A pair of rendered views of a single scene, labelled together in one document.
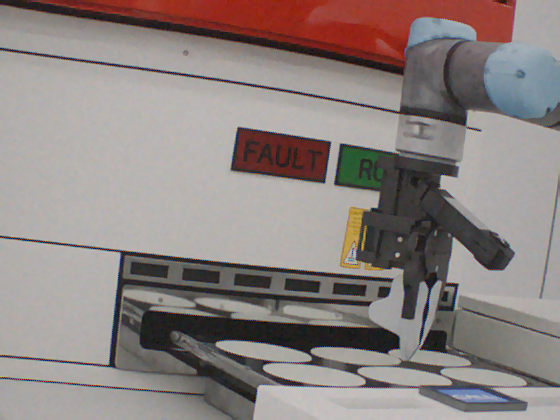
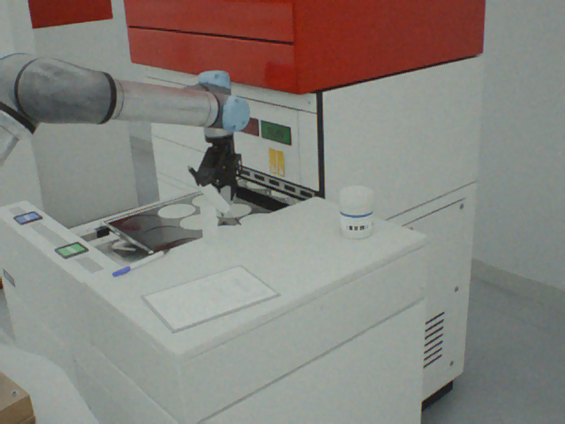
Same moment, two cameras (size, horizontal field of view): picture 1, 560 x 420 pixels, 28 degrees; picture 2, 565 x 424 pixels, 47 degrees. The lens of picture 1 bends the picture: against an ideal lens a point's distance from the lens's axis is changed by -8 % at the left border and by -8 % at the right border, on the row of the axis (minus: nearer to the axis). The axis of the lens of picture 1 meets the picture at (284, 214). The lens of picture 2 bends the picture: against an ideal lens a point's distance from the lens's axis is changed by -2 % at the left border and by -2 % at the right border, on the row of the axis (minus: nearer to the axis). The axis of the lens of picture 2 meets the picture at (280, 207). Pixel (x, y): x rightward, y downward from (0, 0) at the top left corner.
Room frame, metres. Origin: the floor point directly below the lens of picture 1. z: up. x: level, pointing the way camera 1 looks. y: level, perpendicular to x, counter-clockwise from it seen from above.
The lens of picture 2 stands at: (1.08, -1.70, 1.54)
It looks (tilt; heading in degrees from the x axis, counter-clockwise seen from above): 22 degrees down; 79
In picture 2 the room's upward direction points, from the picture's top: 3 degrees counter-clockwise
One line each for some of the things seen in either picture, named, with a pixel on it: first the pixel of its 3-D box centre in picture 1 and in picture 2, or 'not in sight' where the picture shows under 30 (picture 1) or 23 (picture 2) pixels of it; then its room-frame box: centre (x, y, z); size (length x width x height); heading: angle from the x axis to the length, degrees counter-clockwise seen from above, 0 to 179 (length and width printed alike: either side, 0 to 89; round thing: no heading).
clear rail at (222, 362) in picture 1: (247, 375); (161, 205); (1.07, 0.01, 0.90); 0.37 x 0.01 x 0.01; 29
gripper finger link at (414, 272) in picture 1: (416, 277); not in sight; (1.20, -0.14, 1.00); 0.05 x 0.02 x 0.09; 150
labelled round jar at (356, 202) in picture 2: not in sight; (356, 212); (1.48, -0.47, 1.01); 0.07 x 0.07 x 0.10
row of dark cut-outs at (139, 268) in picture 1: (301, 285); (259, 177); (1.34, -0.03, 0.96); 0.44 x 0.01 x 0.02; 119
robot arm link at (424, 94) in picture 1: (440, 70); (214, 94); (1.23, -0.14, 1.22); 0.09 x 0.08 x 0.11; 37
